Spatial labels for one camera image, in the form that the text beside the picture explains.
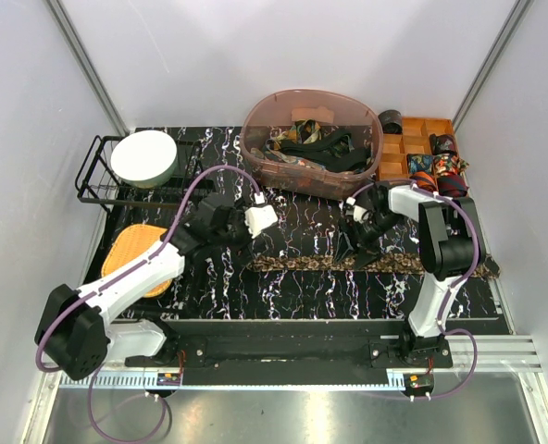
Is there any black tie in tub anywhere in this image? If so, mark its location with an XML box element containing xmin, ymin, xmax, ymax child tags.
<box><xmin>279</xmin><ymin>129</ymin><xmax>371</xmax><ymax>173</ymax></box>

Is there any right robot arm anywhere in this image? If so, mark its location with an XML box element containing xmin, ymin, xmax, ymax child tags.
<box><xmin>332</xmin><ymin>180</ymin><xmax>485</xmax><ymax>367</ymax></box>

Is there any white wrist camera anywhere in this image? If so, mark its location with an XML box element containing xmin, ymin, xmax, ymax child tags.
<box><xmin>244</xmin><ymin>192</ymin><xmax>278</xmax><ymax>239</ymax></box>
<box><xmin>345</xmin><ymin>197</ymin><xmax>373</xmax><ymax>224</ymax></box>

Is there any colourful patterned tie in tub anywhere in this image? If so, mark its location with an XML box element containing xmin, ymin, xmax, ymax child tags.
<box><xmin>250</xmin><ymin>119</ymin><xmax>339</xmax><ymax>171</ymax></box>

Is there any orange striped rolled tie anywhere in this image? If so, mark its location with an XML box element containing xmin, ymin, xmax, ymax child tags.
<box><xmin>410</xmin><ymin>171</ymin><xmax>438</xmax><ymax>192</ymax></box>

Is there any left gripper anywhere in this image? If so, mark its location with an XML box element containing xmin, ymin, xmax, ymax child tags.
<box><xmin>211</xmin><ymin>198</ymin><xmax>270</xmax><ymax>265</ymax></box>

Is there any maroon striped rolled tie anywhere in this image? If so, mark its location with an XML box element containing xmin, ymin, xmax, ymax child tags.
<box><xmin>437</xmin><ymin>174</ymin><xmax>468</xmax><ymax>198</ymax></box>

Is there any blue patterned rolled tie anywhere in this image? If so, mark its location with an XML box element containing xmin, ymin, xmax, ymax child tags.
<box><xmin>406</xmin><ymin>154</ymin><xmax>434</xmax><ymax>176</ymax></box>

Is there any red floral rolled tie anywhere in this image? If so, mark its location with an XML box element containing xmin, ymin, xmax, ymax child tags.
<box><xmin>433</xmin><ymin>152</ymin><xmax>468</xmax><ymax>177</ymax></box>

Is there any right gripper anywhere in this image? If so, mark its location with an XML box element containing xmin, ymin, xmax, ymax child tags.
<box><xmin>334</xmin><ymin>212</ymin><xmax>404</xmax><ymax>272</ymax></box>

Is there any brown floral patterned tie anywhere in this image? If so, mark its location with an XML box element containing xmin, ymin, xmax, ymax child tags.
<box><xmin>248</xmin><ymin>252</ymin><xmax>501</xmax><ymax>279</ymax></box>

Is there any orange wooden divided tray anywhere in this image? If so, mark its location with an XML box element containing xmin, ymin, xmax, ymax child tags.
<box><xmin>377</xmin><ymin>116</ymin><xmax>463</xmax><ymax>180</ymax></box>

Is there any brown translucent plastic tub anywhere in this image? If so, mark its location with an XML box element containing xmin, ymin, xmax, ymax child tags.
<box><xmin>240</xmin><ymin>89</ymin><xmax>383</xmax><ymax>200</ymax></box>

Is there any white round container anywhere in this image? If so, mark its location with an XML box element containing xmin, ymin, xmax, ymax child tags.
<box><xmin>110</xmin><ymin>129</ymin><xmax>178</xmax><ymax>189</ymax></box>

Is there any dark grey rolled tie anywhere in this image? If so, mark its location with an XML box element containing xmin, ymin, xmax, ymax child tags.
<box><xmin>379</xmin><ymin>109</ymin><xmax>403</xmax><ymax>135</ymax></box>

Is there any dark maroon rolled tie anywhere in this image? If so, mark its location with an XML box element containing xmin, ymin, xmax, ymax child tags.
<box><xmin>429</xmin><ymin>133</ymin><xmax>457</xmax><ymax>155</ymax></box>

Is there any orange woven bamboo tray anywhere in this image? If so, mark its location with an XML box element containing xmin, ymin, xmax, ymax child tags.
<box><xmin>101</xmin><ymin>224</ymin><xmax>168</xmax><ymax>278</ymax></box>

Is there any black wire dish rack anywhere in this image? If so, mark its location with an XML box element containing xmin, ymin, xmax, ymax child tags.
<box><xmin>74</xmin><ymin>136</ymin><xmax>207</xmax><ymax>228</ymax></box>

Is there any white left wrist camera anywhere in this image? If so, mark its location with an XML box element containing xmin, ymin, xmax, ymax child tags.
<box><xmin>244</xmin><ymin>192</ymin><xmax>278</xmax><ymax>239</ymax></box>

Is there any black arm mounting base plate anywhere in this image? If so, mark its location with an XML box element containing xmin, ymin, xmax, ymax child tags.
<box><xmin>124</xmin><ymin>317</ymin><xmax>454</xmax><ymax>371</ymax></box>

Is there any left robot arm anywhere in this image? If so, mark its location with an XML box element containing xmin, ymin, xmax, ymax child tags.
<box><xmin>34</xmin><ymin>193</ymin><xmax>253</xmax><ymax>380</ymax></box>

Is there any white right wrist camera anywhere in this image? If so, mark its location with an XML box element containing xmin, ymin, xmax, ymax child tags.
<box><xmin>345</xmin><ymin>197</ymin><xmax>373</xmax><ymax>224</ymax></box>

